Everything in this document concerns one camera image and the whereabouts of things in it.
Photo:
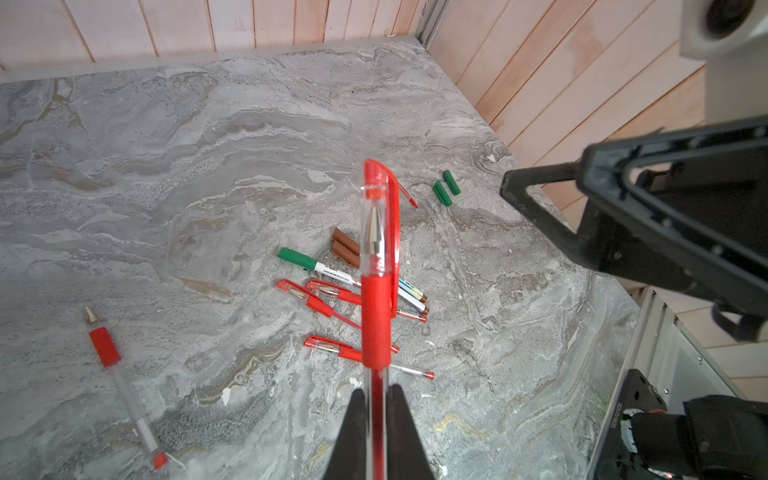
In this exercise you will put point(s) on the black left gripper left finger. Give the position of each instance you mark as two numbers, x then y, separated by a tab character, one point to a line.
348	458

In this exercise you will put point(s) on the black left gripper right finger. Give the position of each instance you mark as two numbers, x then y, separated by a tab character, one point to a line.
406	457

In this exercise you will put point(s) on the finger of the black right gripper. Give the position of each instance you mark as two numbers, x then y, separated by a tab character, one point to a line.
683	210

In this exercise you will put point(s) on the red gel pen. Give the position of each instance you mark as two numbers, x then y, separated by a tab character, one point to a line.
379	275
112	362
377	348
345	295
347	352

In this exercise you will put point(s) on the green marker cap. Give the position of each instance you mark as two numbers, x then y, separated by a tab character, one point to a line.
442	194
451	182

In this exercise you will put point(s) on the red pen cap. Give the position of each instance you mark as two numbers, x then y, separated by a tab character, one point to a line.
408	196

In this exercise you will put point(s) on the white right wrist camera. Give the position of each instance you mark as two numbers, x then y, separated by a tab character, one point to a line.
730	37

